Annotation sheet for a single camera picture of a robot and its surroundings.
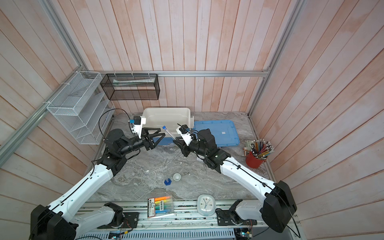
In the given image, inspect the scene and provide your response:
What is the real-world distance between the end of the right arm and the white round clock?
29 centimetres

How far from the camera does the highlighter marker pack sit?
76cm

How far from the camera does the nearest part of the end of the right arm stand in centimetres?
56

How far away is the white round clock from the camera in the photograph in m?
0.75

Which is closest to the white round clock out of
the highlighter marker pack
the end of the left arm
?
the highlighter marker pack

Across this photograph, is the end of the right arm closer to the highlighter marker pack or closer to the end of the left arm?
the end of the left arm

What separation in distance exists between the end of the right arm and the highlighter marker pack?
32cm
